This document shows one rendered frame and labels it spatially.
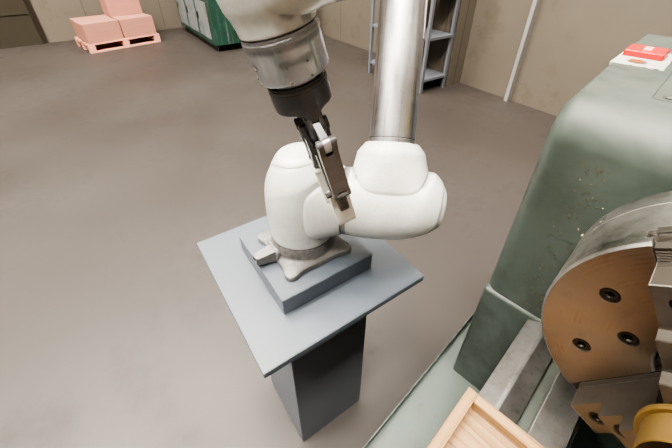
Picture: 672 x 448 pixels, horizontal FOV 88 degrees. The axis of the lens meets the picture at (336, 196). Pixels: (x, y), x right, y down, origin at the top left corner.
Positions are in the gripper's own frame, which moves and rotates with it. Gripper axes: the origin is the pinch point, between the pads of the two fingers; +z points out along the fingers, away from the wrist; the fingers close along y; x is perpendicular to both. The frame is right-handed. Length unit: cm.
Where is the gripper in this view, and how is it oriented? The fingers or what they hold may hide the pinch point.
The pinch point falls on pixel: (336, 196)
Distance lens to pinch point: 55.5
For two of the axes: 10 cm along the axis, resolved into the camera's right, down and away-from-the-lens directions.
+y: 3.5, 5.6, -7.5
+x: 9.1, -4.1, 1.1
